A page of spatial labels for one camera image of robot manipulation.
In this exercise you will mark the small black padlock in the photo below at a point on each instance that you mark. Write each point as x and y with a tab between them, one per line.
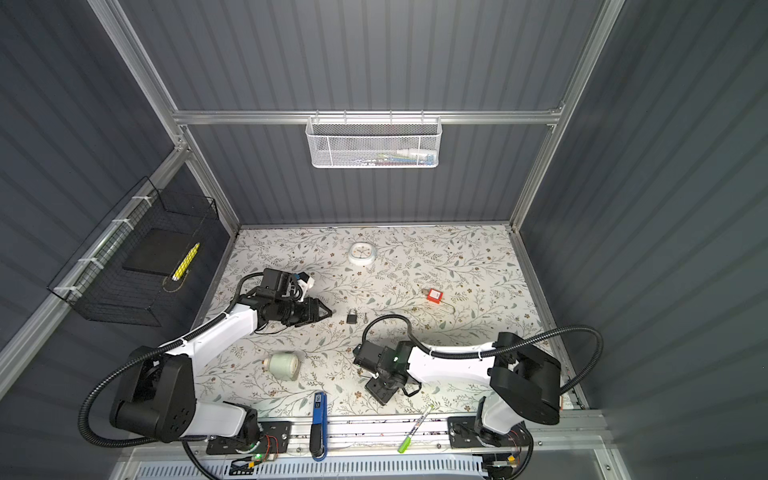
352	316

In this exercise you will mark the white wire basket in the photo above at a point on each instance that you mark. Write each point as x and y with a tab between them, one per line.
388	142

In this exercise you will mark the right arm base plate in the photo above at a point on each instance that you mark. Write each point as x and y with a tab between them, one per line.
464	432

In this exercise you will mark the red padlock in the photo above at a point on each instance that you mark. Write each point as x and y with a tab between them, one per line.
433	295

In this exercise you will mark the black pad in basket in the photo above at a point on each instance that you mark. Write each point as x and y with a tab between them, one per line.
159	252

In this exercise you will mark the white vent strip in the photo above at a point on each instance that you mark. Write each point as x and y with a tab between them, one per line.
379	467

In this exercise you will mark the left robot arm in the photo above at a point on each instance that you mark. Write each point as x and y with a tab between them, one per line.
156	397

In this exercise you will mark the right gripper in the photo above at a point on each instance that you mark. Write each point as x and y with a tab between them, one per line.
378	393

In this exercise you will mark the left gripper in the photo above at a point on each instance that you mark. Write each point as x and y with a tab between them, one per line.
311	314

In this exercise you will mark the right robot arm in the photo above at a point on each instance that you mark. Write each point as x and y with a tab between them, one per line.
524	383

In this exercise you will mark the black wire basket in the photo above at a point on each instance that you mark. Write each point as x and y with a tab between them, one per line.
97	287

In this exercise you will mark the pale green cup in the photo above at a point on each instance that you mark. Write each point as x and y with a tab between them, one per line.
283	366

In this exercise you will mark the blue utility knife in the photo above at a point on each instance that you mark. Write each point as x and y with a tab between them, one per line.
318	439

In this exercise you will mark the green marker pen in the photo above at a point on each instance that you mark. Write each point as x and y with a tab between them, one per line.
407	441

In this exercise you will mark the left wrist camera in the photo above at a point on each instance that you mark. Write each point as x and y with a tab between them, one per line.
305	281

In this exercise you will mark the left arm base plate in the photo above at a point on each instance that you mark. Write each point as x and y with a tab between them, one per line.
270	437

